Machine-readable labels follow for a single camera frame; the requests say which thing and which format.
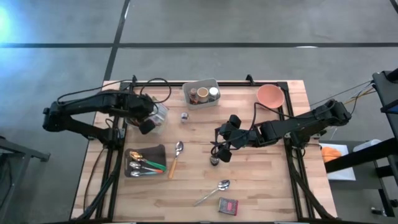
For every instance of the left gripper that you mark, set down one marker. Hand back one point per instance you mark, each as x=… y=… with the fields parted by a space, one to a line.
x=138 y=105

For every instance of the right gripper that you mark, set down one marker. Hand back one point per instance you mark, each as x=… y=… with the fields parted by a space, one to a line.
x=236 y=137

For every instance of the green ramen packet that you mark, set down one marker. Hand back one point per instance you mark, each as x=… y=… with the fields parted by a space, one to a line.
x=160 y=116

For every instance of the dark brown tray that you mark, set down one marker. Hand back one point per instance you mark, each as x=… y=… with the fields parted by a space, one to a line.
x=155 y=152

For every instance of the brown snack wrapper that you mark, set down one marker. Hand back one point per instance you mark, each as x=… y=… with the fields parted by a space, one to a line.
x=193 y=96

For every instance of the white plastic bin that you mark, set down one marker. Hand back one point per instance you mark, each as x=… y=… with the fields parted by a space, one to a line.
x=214 y=102

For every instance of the small tan cup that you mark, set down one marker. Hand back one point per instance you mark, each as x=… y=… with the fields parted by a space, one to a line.
x=202 y=94

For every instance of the glass jar white lid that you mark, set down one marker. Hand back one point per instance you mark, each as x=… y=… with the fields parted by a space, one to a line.
x=213 y=92

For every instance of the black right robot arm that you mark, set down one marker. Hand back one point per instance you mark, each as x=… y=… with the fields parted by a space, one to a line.
x=295 y=127

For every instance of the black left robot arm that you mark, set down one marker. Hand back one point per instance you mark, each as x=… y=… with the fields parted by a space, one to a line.
x=81 y=104

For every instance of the all-metal silver spoon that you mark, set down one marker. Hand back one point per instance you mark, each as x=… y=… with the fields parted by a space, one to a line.
x=224 y=184

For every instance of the red rectangular tin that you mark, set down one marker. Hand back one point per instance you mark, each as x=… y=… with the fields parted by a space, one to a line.
x=228 y=206

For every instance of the peach bowl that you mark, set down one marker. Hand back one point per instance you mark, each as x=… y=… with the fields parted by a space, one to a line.
x=270 y=96

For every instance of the orange cloth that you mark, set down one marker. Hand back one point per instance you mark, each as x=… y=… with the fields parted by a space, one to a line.
x=331 y=154

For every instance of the white paper sheet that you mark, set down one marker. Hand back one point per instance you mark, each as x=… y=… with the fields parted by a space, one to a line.
x=342 y=174

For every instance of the black metal stand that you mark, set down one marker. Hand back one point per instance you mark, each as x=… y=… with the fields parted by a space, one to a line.
x=18 y=152

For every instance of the white plastic box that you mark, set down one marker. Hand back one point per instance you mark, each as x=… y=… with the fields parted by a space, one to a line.
x=367 y=144

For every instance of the black side stand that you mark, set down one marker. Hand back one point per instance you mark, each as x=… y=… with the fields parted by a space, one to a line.
x=385 y=93

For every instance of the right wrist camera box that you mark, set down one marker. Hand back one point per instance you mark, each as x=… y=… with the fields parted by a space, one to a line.
x=235 y=120

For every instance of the black aluminium table frame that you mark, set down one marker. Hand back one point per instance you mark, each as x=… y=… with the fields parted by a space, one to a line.
x=174 y=84

